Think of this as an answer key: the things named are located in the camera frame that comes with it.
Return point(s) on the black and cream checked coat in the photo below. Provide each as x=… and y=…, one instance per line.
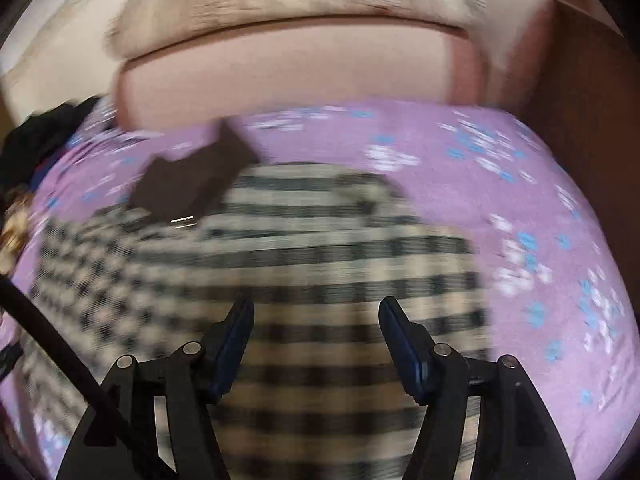
x=310, y=270

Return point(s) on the purple floral bed sheet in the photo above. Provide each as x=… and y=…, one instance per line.
x=500, y=185

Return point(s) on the pink quilted sofa cushion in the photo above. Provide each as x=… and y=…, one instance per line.
x=280, y=70

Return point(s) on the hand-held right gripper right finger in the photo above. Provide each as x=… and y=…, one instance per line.
x=402, y=347

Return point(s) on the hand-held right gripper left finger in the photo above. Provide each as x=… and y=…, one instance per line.
x=231, y=347

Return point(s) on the brown and cream patterned scarf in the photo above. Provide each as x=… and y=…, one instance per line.
x=12, y=232

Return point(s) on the pile of dark clothes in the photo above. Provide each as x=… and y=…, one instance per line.
x=40, y=140

